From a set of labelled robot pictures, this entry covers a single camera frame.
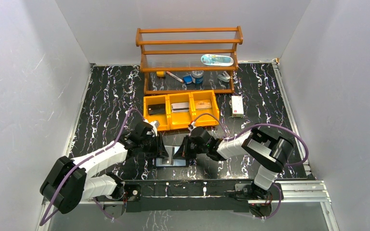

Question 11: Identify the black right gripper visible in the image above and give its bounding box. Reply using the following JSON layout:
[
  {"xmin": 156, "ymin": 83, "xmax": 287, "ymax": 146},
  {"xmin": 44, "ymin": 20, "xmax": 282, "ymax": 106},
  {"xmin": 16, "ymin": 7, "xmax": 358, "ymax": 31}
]
[{"xmin": 173, "ymin": 135, "xmax": 208, "ymax": 160}]

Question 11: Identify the grey card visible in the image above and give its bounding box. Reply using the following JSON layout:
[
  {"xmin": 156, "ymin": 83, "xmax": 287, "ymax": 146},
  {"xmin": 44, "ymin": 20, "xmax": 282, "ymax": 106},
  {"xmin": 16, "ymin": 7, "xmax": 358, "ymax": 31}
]
[{"xmin": 156, "ymin": 158, "xmax": 173, "ymax": 167}]

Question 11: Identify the black leather card holder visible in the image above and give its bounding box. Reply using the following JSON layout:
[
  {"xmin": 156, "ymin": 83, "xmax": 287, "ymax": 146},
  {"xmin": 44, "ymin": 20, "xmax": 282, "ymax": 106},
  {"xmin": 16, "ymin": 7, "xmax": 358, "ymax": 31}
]
[{"xmin": 155, "ymin": 145, "xmax": 189, "ymax": 167}]

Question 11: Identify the gold VIP card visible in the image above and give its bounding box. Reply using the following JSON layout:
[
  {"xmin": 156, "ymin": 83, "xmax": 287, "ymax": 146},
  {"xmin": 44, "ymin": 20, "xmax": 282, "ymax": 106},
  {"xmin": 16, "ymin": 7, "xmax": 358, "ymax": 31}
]
[{"xmin": 194, "ymin": 100, "xmax": 212, "ymax": 110}]

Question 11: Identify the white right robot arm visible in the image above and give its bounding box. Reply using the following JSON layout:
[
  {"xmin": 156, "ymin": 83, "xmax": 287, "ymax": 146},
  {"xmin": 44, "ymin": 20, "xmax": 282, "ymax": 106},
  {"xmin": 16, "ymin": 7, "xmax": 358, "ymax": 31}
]
[{"xmin": 173, "ymin": 127, "xmax": 294, "ymax": 199}]

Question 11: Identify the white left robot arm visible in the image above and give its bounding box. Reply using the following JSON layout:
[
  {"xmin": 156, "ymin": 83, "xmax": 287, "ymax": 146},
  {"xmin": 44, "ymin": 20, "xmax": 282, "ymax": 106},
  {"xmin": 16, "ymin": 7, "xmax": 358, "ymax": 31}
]
[{"xmin": 40, "ymin": 120, "xmax": 159, "ymax": 214}]

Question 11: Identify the black cards stack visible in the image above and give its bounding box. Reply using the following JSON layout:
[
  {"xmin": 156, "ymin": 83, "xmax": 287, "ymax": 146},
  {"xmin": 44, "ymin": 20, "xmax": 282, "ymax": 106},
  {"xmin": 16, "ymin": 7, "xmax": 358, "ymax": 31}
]
[{"xmin": 147, "ymin": 103, "xmax": 166, "ymax": 116}]

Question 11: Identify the silver cards stack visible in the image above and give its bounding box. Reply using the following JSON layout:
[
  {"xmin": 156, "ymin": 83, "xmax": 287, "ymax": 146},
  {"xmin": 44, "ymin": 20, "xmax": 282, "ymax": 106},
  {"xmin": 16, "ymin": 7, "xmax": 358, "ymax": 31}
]
[{"xmin": 171, "ymin": 102, "xmax": 190, "ymax": 113}]

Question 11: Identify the left yellow plastic bin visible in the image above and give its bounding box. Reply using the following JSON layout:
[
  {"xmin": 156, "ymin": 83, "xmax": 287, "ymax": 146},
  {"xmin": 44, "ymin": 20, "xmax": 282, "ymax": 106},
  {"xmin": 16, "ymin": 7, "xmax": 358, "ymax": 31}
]
[{"xmin": 143, "ymin": 95, "xmax": 170, "ymax": 131}]

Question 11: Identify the yellow plastic bin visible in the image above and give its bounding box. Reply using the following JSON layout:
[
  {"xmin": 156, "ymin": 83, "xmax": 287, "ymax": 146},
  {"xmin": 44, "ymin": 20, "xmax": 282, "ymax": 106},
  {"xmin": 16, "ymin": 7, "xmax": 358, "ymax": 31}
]
[
  {"xmin": 167, "ymin": 93, "xmax": 192, "ymax": 130},
  {"xmin": 143, "ymin": 95, "xmax": 170, "ymax": 131},
  {"xmin": 191, "ymin": 90, "xmax": 220, "ymax": 127}
]

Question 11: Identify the middle yellow plastic bin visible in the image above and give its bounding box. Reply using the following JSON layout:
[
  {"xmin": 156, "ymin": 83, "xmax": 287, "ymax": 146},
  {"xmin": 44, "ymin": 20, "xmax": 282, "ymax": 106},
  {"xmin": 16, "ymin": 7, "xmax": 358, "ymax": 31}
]
[{"xmin": 167, "ymin": 93, "xmax": 192, "ymax": 130}]

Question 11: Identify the right yellow plastic bin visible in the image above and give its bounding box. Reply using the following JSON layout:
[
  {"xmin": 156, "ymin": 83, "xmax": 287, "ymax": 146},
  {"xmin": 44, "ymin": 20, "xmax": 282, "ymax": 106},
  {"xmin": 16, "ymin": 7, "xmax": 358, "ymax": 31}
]
[{"xmin": 191, "ymin": 90, "xmax": 220, "ymax": 127}]

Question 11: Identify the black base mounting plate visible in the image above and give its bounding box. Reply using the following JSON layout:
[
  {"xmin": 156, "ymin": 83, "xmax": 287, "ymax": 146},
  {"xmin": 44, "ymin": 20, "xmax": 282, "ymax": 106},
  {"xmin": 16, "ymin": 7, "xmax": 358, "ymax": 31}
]
[{"xmin": 94, "ymin": 179, "xmax": 273, "ymax": 214}]

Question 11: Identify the white small box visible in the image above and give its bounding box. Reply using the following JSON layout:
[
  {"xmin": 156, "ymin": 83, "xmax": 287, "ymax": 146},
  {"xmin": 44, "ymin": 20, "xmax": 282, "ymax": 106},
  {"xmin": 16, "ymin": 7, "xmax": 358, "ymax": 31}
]
[{"xmin": 231, "ymin": 95, "xmax": 244, "ymax": 117}]

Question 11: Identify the red white marker pen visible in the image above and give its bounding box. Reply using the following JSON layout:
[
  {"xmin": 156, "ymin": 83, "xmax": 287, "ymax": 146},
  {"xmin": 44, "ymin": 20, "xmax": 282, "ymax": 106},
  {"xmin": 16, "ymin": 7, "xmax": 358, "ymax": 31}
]
[{"xmin": 166, "ymin": 71, "xmax": 184, "ymax": 83}]

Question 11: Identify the small yellow object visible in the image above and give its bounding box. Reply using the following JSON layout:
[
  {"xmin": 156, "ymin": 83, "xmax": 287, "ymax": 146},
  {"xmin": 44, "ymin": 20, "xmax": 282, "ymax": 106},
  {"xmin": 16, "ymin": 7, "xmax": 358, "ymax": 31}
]
[{"xmin": 156, "ymin": 71, "xmax": 166, "ymax": 77}]

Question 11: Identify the round tape tin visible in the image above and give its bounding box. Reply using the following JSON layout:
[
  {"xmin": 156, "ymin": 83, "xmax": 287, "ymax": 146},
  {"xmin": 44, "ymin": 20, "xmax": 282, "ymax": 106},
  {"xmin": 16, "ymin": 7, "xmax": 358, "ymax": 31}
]
[{"xmin": 191, "ymin": 71, "xmax": 204, "ymax": 85}]

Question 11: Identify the grey stapler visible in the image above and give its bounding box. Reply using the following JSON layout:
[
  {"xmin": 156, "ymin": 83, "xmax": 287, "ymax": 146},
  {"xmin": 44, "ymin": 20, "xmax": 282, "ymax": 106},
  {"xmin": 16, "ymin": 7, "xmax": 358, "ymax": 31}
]
[{"xmin": 217, "ymin": 71, "xmax": 231, "ymax": 82}]

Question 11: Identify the orange wooden shelf rack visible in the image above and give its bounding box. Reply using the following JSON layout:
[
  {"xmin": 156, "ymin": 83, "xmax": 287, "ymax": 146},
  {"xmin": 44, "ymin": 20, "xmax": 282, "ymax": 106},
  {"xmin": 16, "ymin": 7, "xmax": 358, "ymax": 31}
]
[{"xmin": 135, "ymin": 26, "xmax": 243, "ymax": 95}]

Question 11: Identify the blue blister pack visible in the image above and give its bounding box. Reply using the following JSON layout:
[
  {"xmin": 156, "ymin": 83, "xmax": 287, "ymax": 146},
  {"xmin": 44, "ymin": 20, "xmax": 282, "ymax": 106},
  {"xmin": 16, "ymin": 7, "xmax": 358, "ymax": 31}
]
[{"xmin": 200, "ymin": 54, "xmax": 234, "ymax": 66}]

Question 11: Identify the aluminium frame rail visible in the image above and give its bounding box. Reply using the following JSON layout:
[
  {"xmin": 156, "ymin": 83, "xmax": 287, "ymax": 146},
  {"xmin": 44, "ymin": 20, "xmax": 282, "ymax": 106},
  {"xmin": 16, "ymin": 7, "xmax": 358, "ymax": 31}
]
[{"xmin": 41, "ymin": 180, "xmax": 338, "ymax": 231}]

